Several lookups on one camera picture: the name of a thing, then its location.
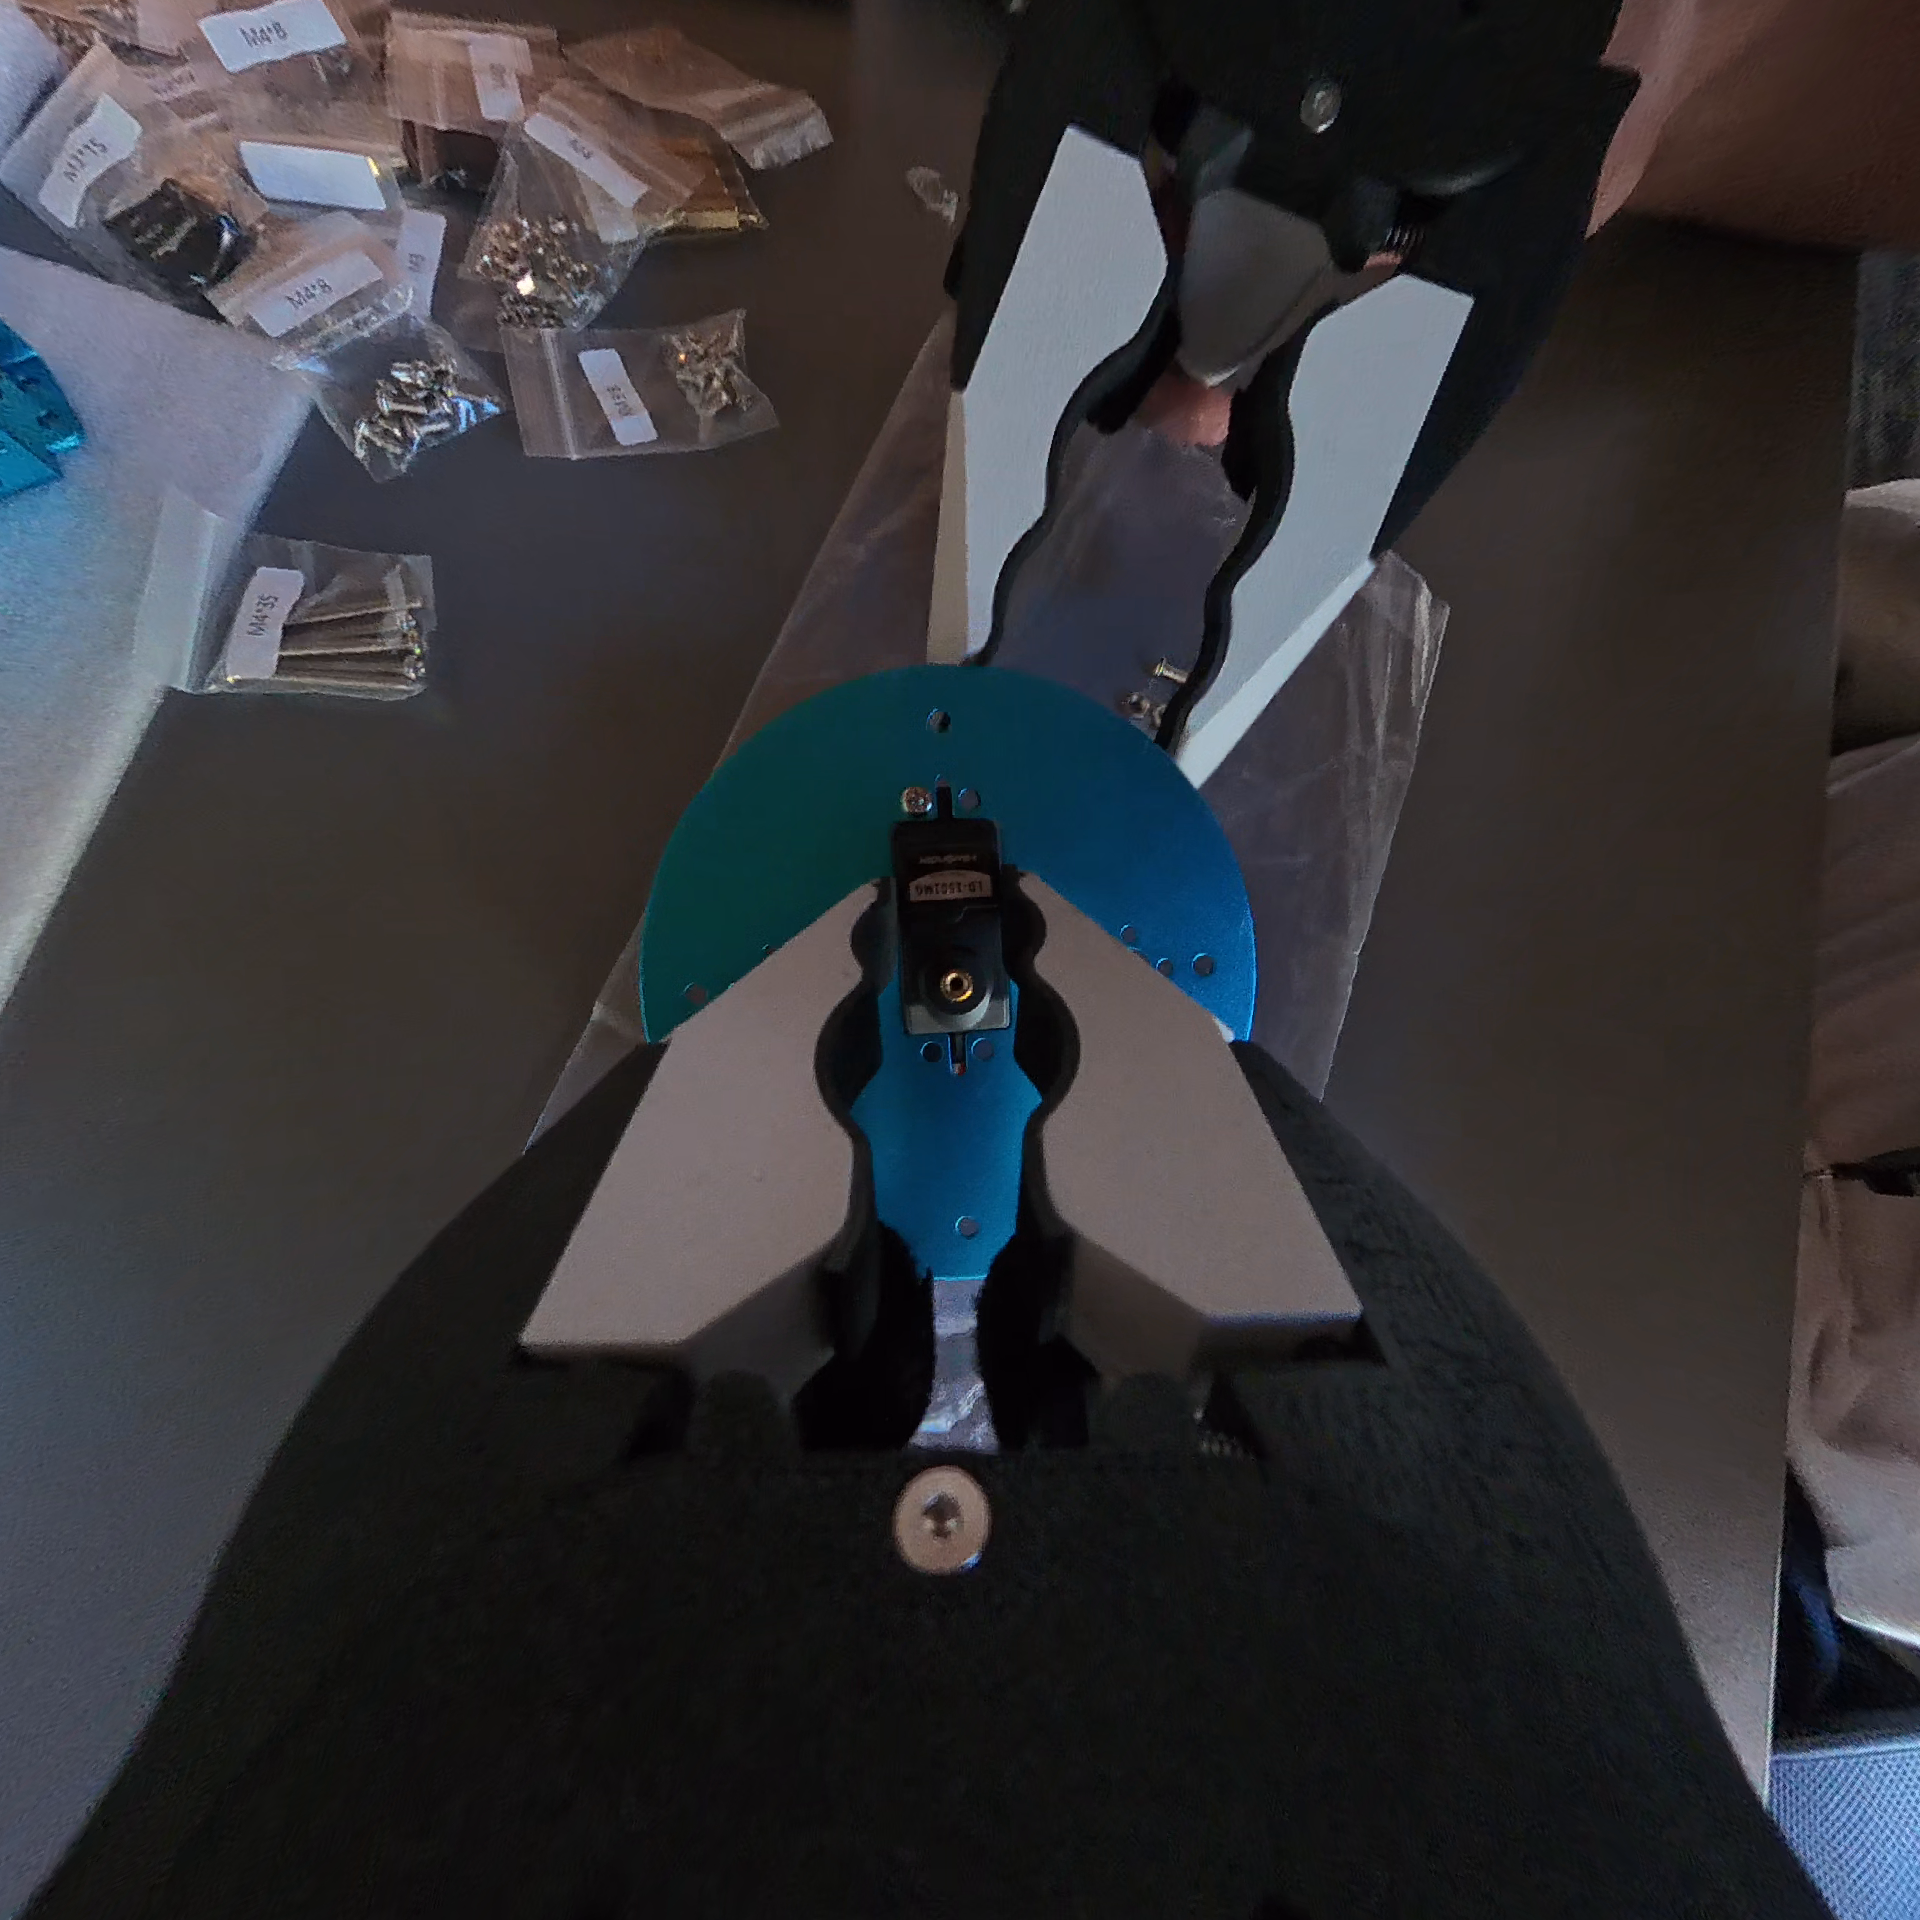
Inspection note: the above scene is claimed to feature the pile of clear hardware bags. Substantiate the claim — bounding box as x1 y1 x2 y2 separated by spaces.
0 0 832 700

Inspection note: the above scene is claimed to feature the blue metal U bracket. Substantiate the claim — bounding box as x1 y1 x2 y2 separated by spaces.
0 324 83 499

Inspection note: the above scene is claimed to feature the dark grey desk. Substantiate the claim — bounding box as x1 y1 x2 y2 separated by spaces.
0 0 1860 1801

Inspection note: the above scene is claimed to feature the blue round metal plate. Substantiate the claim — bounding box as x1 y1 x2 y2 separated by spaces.
636 664 1259 1284

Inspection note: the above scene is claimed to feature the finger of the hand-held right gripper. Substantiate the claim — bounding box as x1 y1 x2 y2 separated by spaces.
927 124 1202 668
1153 279 1479 794

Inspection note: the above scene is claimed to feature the black servo motor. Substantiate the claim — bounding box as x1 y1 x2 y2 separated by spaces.
887 810 1021 1037

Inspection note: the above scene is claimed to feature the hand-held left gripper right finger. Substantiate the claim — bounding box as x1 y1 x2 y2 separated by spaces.
1004 870 1371 1340

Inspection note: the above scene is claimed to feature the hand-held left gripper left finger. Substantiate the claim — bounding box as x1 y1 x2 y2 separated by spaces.
514 878 902 1356

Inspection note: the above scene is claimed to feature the clear plastic bag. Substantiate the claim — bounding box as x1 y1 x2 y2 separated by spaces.
561 324 1452 1450

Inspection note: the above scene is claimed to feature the white foam sheet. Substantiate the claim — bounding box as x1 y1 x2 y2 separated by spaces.
0 0 322 993

